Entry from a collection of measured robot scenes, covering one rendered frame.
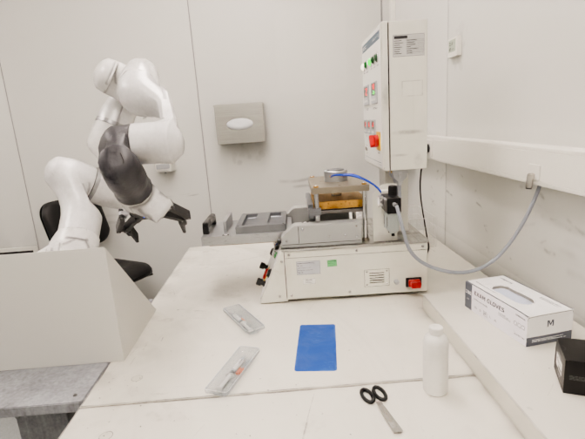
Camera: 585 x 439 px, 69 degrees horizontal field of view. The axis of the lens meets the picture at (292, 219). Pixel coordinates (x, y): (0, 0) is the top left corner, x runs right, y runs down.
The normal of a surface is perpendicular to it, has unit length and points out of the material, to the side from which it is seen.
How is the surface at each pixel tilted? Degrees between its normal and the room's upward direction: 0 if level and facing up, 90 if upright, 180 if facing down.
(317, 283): 90
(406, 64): 90
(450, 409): 0
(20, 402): 0
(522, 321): 88
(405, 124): 90
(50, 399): 0
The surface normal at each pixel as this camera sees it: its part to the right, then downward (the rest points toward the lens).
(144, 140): 0.08, 0.03
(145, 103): -0.23, 0.67
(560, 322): 0.22, 0.21
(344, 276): 0.00, 0.22
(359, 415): -0.07, -0.97
